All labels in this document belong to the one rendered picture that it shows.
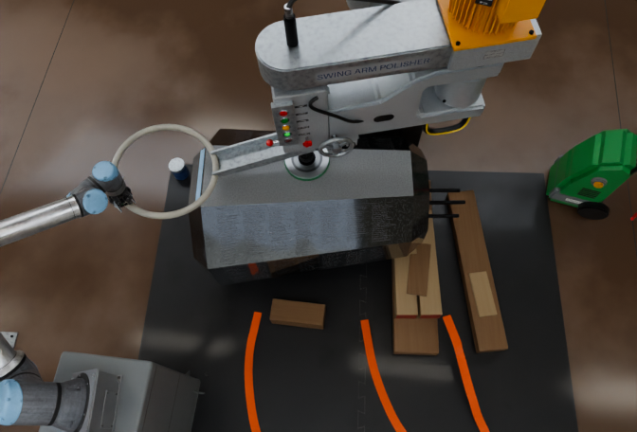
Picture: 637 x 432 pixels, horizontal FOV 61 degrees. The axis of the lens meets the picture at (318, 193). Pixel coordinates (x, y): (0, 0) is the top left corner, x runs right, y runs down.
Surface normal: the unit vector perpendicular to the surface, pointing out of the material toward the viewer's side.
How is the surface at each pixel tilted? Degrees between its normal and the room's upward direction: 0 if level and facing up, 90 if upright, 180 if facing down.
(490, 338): 0
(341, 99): 4
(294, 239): 45
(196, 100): 0
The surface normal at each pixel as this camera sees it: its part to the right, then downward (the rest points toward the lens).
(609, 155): -0.56, -0.48
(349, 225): 0.00, 0.36
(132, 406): -0.04, -0.40
